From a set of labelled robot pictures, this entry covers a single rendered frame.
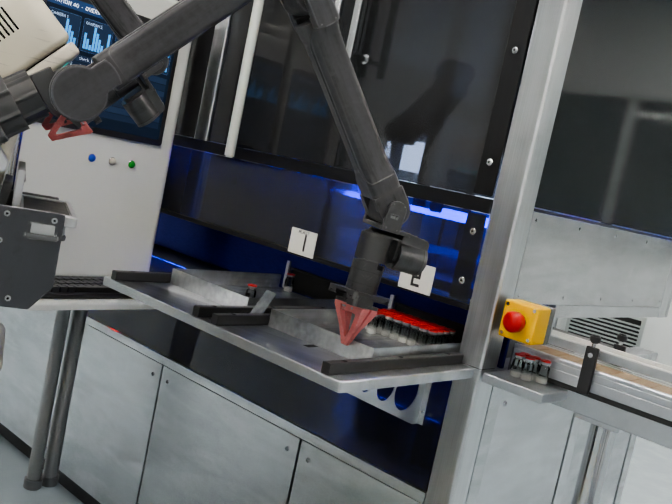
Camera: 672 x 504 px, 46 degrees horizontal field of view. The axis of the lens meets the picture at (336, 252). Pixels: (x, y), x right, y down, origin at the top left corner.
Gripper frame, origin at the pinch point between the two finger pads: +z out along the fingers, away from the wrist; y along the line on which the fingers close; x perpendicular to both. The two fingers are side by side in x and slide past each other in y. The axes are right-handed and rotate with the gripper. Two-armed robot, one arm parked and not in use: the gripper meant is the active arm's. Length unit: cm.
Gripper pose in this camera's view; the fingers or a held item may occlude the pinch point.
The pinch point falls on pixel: (345, 340)
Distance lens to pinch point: 139.9
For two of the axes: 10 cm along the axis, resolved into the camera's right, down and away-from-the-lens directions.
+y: 6.3, 1.8, 7.6
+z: -2.9, 9.6, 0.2
